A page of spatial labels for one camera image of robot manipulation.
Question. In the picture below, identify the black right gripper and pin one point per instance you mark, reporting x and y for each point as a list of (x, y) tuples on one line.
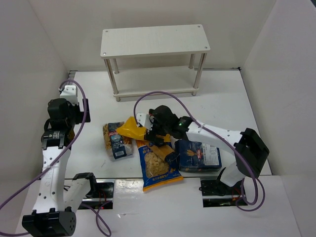
[(153, 136)]

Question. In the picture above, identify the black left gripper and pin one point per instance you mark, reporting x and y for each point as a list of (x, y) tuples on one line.
[(85, 110)]

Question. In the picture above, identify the yellow macaroni pasta bag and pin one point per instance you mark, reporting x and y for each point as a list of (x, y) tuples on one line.
[(131, 130)]

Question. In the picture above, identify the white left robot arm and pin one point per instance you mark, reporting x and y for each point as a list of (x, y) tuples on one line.
[(54, 212)]

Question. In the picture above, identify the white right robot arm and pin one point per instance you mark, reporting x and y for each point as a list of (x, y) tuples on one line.
[(248, 148)]

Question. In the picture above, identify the blue orange shell pasta bag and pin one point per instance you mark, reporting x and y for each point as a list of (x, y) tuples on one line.
[(155, 171)]

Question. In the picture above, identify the Agnesi fusilli pasta bag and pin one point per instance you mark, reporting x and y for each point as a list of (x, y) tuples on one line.
[(117, 146)]

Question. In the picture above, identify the dark blue pasta box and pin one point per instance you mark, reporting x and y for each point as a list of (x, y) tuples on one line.
[(197, 156)]

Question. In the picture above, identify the white two-tier shelf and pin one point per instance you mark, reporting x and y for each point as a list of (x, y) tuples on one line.
[(150, 42)]

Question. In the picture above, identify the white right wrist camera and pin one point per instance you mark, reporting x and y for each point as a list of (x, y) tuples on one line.
[(145, 120)]

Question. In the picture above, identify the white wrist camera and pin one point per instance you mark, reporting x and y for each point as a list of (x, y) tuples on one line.
[(70, 93), (145, 120)]

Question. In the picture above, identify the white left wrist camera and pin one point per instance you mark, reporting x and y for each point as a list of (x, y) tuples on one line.
[(70, 93)]

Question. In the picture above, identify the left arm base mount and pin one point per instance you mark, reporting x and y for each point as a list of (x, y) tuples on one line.
[(103, 197)]

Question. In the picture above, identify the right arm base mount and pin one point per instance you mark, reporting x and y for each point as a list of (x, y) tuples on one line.
[(215, 194)]

